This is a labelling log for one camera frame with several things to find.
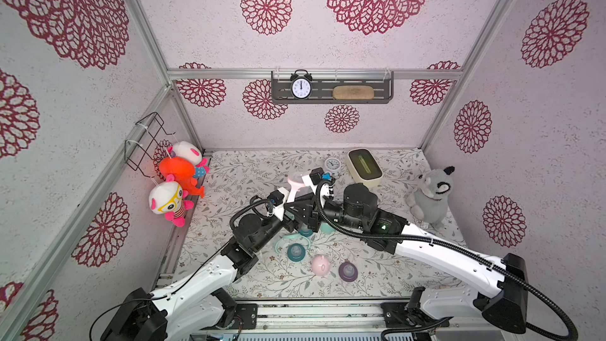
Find purple nipple ring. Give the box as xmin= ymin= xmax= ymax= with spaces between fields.
xmin=338 ymin=260 xmax=359 ymax=283

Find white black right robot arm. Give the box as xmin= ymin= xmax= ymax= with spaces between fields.
xmin=269 ymin=180 xmax=530 ymax=334

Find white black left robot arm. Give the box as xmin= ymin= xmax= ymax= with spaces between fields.
xmin=100 ymin=213 xmax=295 ymax=340

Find cream box green lid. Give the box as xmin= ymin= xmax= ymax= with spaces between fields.
xmin=346 ymin=148 xmax=383 ymax=189

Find white small alarm clock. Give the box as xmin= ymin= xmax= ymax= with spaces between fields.
xmin=324 ymin=157 xmax=342 ymax=176

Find floral table mat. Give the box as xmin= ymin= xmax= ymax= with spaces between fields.
xmin=174 ymin=149 xmax=459 ymax=298

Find pink bear cap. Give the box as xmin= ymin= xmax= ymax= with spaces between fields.
xmin=311 ymin=254 xmax=331 ymax=276

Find grey raccoon plush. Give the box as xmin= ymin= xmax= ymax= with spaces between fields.
xmin=406 ymin=166 xmax=455 ymax=228

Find orange red plush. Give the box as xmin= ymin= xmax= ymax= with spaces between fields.
xmin=159 ymin=156 xmax=205 ymax=197

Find white plush yellow glasses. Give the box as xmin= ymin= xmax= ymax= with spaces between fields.
xmin=148 ymin=175 xmax=194 ymax=227

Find white pink plush top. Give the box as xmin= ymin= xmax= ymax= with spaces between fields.
xmin=167 ymin=141 xmax=208 ymax=167

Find black alarm clock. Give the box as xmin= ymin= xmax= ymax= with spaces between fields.
xmin=290 ymin=69 xmax=313 ymax=99

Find black left corrugated cable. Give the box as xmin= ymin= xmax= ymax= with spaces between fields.
xmin=229 ymin=195 xmax=276 ymax=228

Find black corrugated cable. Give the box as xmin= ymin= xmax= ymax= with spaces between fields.
xmin=229 ymin=195 xmax=276 ymax=228
xmin=315 ymin=178 xmax=579 ymax=341

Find mint handle ring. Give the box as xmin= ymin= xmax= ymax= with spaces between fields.
xmin=274 ymin=234 xmax=312 ymax=255

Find teal nipple ring lower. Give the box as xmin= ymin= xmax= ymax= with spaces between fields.
xmin=286 ymin=242 xmax=307 ymax=263

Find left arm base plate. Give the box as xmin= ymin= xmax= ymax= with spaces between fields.
xmin=218 ymin=303 xmax=259 ymax=330

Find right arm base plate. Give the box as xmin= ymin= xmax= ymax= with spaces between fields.
xmin=380 ymin=301 xmax=451 ymax=329

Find black right corrugated cable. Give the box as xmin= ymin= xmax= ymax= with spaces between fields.
xmin=315 ymin=178 xmax=579 ymax=341

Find grey wall shelf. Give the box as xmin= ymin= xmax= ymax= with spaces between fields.
xmin=270 ymin=69 xmax=394 ymax=105

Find black wire basket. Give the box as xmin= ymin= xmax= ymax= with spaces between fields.
xmin=123 ymin=111 xmax=175 ymax=178

